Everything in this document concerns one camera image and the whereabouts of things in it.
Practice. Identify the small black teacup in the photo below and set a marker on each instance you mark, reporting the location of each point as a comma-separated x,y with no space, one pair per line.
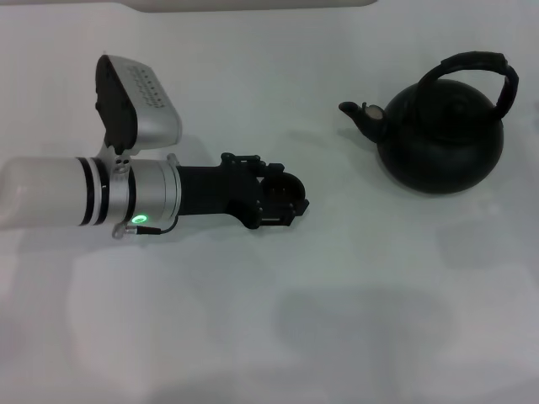
286,189

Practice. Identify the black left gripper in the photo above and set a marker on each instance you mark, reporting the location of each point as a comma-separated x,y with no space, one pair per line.
215,189

